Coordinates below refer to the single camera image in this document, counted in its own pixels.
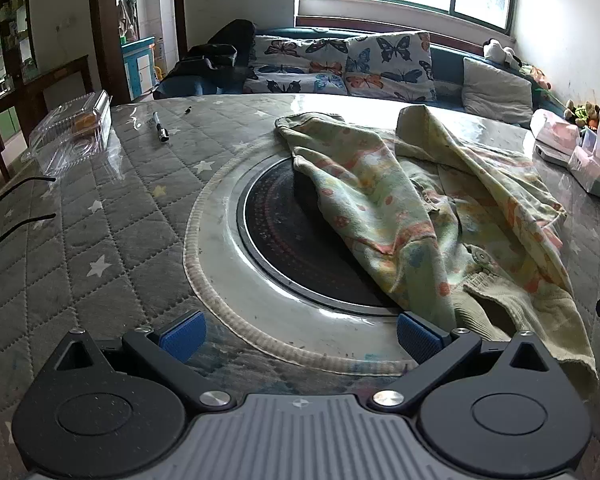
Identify green floral patterned garment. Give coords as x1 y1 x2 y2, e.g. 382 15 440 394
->
275 105 598 396

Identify grey quilted star table cover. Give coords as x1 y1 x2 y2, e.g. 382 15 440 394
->
0 94 600 479

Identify round black induction cooktop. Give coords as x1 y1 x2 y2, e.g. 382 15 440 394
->
236 156 400 316

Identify black and silver pen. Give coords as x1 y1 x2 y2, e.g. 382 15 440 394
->
152 112 170 142

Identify clear plastic food container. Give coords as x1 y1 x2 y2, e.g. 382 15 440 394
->
28 90 111 177

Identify pink tissue pack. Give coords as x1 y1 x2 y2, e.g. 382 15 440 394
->
530 108 580 155
568 146 600 197

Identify plain grey pillow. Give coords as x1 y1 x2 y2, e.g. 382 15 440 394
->
462 58 533 126

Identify green and brown plush toys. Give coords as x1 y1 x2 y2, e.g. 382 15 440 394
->
564 100 600 131

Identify dark wooden side table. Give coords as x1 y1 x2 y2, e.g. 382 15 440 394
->
0 54 94 182

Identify right butterfly print pillow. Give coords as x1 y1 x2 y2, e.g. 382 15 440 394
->
343 30 437 103

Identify butterfly print pillow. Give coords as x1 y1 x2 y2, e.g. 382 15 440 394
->
242 36 348 96
343 30 437 103

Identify small blue white cabinet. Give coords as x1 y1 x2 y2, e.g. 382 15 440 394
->
121 36 157 101

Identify blue sofa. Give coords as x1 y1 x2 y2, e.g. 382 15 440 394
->
154 27 562 115

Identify black bag on sofa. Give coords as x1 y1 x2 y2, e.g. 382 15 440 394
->
166 18 257 87

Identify left butterfly print pillow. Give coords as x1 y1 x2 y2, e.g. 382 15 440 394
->
242 36 348 96

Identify white and black plush toy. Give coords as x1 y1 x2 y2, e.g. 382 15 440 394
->
483 38 522 70

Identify dark wooden door frame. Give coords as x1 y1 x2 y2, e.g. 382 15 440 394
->
88 0 188 104

